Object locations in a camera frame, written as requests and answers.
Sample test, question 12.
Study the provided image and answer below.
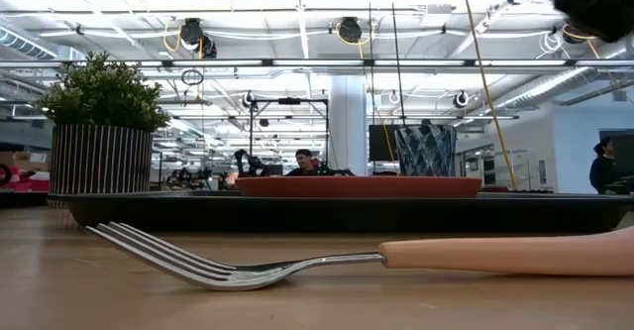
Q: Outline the dark blue patterned cup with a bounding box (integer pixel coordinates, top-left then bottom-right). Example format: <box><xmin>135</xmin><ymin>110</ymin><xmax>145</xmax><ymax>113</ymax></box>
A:
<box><xmin>393</xmin><ymin>123</ymin><xmax>459</xmax><ymax>178</ymax></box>

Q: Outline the fork with peach handle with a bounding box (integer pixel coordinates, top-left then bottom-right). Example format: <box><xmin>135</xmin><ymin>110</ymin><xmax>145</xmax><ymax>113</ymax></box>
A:
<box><xmin>83</xmin><ymin>221</ymin><xmax>634</xmax><ymax>292</ymax></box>

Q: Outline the black plastic serving tray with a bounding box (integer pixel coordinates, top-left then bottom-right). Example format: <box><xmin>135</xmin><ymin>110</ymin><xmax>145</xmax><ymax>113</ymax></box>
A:
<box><xmin>47</xmin><ymin>189</ymin><xmax>634</xmax><ymax>236</ymax></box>

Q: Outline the orange plastic plate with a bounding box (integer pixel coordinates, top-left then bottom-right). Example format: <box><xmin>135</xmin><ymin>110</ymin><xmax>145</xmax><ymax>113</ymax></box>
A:
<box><xmin>236</xmin><ymin>175</ymin><xmax>483</xmax><ymax>199</ymax></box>

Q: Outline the artificial green plant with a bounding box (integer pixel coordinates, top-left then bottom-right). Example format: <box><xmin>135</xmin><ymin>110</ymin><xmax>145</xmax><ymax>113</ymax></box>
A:
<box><xmin>33</xmin><ymin>51</ymin><xmax>171</xmax><ymax>134</ymax></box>

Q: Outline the person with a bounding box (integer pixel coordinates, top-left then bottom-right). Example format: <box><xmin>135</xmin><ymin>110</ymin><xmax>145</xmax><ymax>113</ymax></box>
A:
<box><xmin>283</xmin><ymin>148</ymin><xmax>329</xmax><ymax>178</ymax></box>
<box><xmin>588</xmin><ymin>136</ymin><xmax>634</xmax><ymax>196</ymax></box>

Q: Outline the long ceiling light bar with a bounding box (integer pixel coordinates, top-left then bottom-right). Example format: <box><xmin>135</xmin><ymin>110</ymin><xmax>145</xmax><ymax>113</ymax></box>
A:
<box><xmin>0</xmin><ymin>58</ymin><xmax>634</xmax><ymax>68</ymax></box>

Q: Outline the white building pillar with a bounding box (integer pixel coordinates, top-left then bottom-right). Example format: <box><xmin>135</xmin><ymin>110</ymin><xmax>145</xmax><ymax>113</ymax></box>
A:
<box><xmin>328</xmin><ymin>75</ymin><xmax>370</xmax><ymax>177</ymax></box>

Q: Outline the black monitor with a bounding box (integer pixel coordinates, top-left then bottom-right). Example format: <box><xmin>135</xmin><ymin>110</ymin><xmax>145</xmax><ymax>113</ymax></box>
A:
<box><xmin>368</xmin><ymin>123</ymin><xmax>400</xmax><ymax>163</ymax></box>

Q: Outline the silver ventilation duct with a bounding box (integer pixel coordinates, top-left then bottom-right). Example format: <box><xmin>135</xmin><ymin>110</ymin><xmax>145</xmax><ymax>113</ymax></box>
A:
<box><xmin>487</xmin><ymin>47</ymin><xmax>634</xmax><ymax>116</ymax></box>

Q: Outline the yellow hanging cable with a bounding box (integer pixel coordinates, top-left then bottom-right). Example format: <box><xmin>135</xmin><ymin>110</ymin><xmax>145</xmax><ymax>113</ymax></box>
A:
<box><xmin>460</xmin><ymin>0</ymin><xmax>518</xmax><ymax>191</ymax></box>

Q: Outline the dark wall panel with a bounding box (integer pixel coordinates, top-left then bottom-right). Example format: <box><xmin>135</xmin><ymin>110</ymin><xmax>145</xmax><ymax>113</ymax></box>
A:
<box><xmin>598</xmin><ymin>128</ymin><xmax>634</xmax><ymax>196</ymax></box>

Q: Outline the black background rig frame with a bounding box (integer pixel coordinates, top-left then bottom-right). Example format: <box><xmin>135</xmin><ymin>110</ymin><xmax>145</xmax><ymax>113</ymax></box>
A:
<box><xmin>248</xmin><ymin>97</ymin><xmax>331</xmax><ymax>177</ymax></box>

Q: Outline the thin black hanging cable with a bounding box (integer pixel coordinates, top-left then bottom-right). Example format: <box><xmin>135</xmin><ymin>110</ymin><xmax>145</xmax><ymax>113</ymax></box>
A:
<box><xmin>366</xmin><ymin>0</ymin><xmax>376</xmax><ymax>126</ymax></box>

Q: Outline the black metal table frame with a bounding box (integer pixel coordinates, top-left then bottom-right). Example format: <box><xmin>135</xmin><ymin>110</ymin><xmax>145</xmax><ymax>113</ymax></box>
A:
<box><xmin>0</xmin><ymin>190</ymin><xmax>51</xmax><ymax>209</ymax></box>

